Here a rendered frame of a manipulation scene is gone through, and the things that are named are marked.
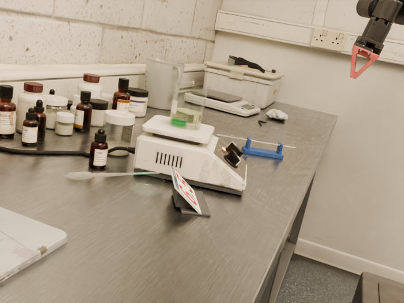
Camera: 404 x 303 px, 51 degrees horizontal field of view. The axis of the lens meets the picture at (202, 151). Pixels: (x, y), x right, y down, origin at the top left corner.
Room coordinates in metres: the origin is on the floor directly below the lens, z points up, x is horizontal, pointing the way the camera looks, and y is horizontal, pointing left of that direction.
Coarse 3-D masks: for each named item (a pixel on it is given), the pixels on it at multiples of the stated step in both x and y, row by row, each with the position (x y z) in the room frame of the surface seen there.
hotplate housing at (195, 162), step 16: (144, 144) 0.70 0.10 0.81; (160, 144) 0.70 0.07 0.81; (176, 144) 0.70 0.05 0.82; (192, 144) 0.71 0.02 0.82; (208, 144) 0.73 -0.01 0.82; (144, 160) 0.70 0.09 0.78; (160, 160) 0.70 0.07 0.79; (176, 160) 0.69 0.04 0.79; (192, 160) 0.69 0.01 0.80; (208, 160) 0.69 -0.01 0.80; (192, 176) 0.69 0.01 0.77; (208, 176) 0.69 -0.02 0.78; (224, 176) 0.69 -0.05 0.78; (240, 192) 0.69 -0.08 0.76
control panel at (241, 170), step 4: (220, 140) 0.81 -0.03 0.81; (216, 144) 0.76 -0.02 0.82; (220, 144) 0.78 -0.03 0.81; (224, 144) 0.80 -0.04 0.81; (216, 148) 0.74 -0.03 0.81; (220, 148) 0.75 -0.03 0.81; (216, 152) 0.72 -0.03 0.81; (220, 152) 0.73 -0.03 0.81; (220, 156) 0.71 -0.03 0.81; (224, 160) 0.71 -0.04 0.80; (228, 164) 0.71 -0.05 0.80; (240, 164) 0.76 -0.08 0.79; (244, 164) 0.78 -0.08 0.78; (232, 168) 0.70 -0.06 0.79; (236, 168) 0.72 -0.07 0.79; (240, 168) 0.74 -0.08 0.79; (244, 168) 0.76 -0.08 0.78; (236, 172) 0.70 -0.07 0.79; (240, 172) 0.72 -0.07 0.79; (244, 172) 0.74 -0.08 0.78; (240, 176) 0.70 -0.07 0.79; (244, 176) 0.71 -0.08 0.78
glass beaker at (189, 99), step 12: (180, 84) 0.74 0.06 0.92; (192, 84) 0.80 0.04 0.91; (204, 84) 0.79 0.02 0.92; (180, 96) 0.74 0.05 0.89; (192, 96) 0.74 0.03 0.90; (204, 96) 0.75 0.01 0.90; (180, 108) 0.74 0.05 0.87; (192, 108) 0.74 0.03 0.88; (180, 120) 0.74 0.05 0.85; (192, 120) 0.74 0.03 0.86
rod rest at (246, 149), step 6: (246, 144) 1.01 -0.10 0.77; (282, 144) 1.00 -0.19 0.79; (246, 150) 0.99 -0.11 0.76; (252, 150) 0.99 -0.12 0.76; (258, 150) 1.00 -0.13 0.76; (264, 150) 1.01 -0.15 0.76; (270, 150) 1.03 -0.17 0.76; (270, 156) 1.00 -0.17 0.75; (276, 156) 1.00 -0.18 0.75; (282, 156) 1.00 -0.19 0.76
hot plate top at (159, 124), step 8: (152, 120) 0.76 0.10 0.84; (160, 120) 0.77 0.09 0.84; (168, 120) 0.79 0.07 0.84; (144, 128) 0.71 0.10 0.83; (152, 128) 0.70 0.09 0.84; (160, 128) 0.71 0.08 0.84; (168, 128) 0.72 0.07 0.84; (176, 128) 0.74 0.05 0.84; (200, 128) 0.77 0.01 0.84; (208, 128) 0.79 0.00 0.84; (176, 136) 0.70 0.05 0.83; (184, 136) 0.70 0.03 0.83; (192, 136) 0.70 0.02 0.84; (200, 136) 0.71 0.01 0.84; (208, 136) 0.72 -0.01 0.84
